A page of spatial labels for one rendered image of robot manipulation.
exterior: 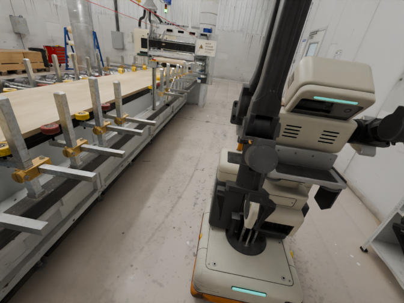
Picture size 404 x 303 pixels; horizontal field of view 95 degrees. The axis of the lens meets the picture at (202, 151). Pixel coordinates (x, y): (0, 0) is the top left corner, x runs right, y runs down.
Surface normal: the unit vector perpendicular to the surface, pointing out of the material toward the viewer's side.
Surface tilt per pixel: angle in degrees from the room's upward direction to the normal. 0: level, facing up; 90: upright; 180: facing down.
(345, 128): 98
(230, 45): 90
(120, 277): 0
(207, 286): 90
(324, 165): 90
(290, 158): 90
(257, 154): 66
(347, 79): 43
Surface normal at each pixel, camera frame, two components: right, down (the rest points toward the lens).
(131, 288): 0.12, -0.87
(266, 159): -0.07, 0.06
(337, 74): 0.00, -0.33
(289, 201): -0.15, 0.58
